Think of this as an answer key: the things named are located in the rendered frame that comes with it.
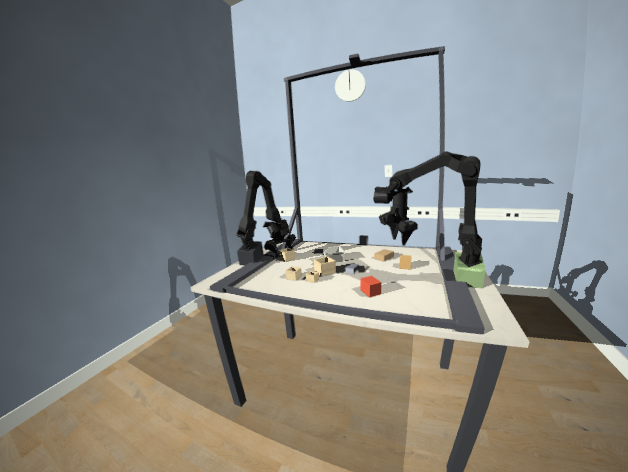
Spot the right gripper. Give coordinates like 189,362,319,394
264,229,296,257

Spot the red-orange block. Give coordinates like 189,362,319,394
361,276,382,297

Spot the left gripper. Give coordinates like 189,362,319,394
387,205,418,246

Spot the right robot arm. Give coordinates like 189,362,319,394
236,171,290,251

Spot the tan cardboard cube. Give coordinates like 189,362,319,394
399,255,411,270

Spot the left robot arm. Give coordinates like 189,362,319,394
373,151,482,267

